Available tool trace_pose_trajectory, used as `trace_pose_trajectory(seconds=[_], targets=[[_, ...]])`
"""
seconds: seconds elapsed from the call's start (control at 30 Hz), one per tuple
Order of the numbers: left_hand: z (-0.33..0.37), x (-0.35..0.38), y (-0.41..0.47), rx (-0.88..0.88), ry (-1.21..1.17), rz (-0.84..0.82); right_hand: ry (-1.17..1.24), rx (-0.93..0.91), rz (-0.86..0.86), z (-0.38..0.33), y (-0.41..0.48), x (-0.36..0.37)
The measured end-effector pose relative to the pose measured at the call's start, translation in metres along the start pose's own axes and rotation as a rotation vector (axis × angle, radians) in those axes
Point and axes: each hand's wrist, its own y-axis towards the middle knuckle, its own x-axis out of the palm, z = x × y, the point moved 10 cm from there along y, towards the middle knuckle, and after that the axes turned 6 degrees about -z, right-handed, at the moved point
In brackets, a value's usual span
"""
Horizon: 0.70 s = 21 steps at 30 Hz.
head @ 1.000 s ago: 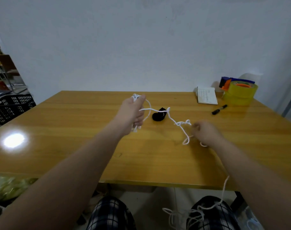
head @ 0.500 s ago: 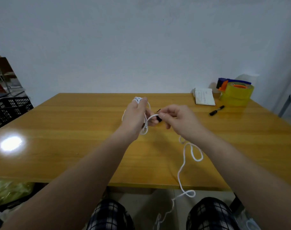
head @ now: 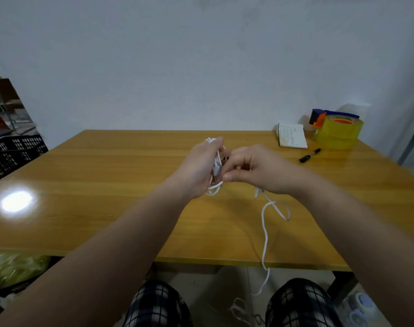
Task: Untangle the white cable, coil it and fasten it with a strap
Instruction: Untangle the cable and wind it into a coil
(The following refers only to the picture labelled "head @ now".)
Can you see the person's left hand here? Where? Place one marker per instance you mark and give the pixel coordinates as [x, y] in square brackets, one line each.
[195, 170]

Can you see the person's right hand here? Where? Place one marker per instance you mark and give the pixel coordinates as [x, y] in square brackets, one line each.
[271, 173]

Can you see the person's right thumb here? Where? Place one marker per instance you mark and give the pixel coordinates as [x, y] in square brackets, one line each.
[236, 176]

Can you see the person's left fingers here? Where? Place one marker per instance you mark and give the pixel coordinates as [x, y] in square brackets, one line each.
[214, 148]

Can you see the person's left forearm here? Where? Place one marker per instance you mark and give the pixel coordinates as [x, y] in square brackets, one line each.
[108, 255]

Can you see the person's right forearm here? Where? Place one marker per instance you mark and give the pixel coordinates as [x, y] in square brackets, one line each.
[367, 241]

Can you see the white notebook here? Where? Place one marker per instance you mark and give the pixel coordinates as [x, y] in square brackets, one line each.
[292, 136]

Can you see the black marker pen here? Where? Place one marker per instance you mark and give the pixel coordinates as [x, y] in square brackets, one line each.
[309, 155]

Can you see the blue orange tape dispenser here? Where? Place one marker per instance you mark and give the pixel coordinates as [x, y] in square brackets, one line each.
[318, 117]

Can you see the yellow tape roll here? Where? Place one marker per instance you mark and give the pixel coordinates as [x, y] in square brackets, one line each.
[339, 132]

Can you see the person's right leg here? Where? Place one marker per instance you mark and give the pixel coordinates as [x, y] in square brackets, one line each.
[302, 304]

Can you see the person's leg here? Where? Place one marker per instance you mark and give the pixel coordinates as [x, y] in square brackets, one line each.
[157, 306]
[302, 304]

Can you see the person's left leg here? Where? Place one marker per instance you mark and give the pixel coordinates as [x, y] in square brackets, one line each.
[157, 306]

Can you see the black table leg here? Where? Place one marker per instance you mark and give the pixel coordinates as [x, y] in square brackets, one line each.
[343, 285]

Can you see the white blue slippers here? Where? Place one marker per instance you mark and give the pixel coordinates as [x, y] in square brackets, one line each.
[362, 308]

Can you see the black plastic crate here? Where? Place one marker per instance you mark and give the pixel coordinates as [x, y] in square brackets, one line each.
[14, 153]

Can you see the wooden shelf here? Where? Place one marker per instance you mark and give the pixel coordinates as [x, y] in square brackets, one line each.
[2, 95]

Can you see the green plastic bag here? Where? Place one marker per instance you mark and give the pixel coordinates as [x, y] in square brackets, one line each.
[16, 269]

